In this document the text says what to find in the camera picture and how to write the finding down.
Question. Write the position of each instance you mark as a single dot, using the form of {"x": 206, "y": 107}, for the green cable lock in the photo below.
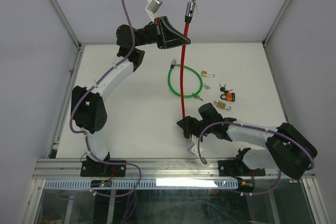
{"x": 193, "y": 83}

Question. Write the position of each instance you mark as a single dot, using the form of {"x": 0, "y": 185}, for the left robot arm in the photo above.
{"x": 88, "y": 113}

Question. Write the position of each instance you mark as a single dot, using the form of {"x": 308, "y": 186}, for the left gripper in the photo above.
{"x": 168, "y": 36}

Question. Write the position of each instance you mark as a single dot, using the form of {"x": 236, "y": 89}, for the red cable lock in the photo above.
{"x": 188, "y": 18}

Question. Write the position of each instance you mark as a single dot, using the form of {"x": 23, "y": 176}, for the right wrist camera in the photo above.
{"x": 194, "y": 148}

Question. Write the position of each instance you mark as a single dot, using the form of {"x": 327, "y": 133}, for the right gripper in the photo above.
{"x": 187, "y": 125}

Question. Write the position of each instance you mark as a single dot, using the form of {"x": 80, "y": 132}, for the aluminium front rail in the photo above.
{"x": 130, "y": 168}

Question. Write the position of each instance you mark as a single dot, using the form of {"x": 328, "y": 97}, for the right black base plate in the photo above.
{"x": 235, "y": 168}

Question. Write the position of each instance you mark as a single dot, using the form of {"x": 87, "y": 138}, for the brass long-shackle padlock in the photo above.
{"x": 207, "y": 74}

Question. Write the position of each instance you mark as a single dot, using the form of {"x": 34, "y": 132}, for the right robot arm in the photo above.
{"x": 269, "y": 147}

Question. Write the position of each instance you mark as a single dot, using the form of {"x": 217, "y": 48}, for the white slotted cable duct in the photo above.
{"x": 128, "y": 184}

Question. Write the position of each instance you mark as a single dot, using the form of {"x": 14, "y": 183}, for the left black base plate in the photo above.
{"x": 91, "y": 168}

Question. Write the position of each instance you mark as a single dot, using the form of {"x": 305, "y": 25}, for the orange black padlock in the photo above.
{"x": 228, "y": 96}

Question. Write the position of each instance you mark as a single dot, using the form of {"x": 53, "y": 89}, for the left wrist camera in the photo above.
{"x": 152, "y": 7}

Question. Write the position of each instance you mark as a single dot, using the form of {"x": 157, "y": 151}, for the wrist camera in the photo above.
{"x": 152, "y": 7}
{"x": 194, "y": 148}

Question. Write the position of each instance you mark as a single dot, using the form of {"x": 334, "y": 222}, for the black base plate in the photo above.
{"x": 235, "y": 168}
{"x": 91, "y": 168}

